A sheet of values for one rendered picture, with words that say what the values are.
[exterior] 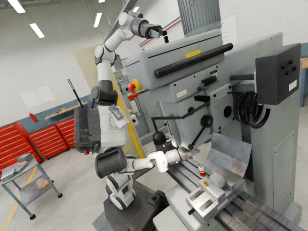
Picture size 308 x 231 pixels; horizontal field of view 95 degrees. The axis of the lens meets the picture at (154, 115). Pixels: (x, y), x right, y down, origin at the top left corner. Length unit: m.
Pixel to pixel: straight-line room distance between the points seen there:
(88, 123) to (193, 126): 0.57
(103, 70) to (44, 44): 9.02
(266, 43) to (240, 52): 0.27
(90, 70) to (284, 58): 2.16
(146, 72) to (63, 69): 9.20
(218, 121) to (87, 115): 0.75
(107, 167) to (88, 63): 1.84
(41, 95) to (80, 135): 9.05
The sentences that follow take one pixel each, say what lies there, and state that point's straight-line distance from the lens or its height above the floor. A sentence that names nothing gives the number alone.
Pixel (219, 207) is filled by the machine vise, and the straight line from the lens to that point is 1.01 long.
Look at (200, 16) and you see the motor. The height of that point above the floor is 1.97.
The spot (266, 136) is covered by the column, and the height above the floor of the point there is 1.20.
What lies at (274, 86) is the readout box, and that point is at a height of 1.60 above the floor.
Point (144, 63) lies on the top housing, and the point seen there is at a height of 1.84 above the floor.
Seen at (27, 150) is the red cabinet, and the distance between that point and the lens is 5.75.
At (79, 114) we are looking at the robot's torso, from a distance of 0.87.
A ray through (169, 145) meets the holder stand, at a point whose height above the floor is 1.15.
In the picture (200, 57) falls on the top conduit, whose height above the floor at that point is 1.79.
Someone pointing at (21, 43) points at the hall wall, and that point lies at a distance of 10.13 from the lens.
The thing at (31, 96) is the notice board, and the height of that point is 2.08.
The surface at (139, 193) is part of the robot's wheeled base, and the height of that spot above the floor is 0.57.
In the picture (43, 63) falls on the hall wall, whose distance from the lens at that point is 9.84.
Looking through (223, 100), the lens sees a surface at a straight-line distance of 0.90.
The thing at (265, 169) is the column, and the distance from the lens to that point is 1.31.
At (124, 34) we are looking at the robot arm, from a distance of 1.05.
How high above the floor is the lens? 1.84
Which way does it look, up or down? 20 degrees down
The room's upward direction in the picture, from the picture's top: 18 degrees counter-clockwise
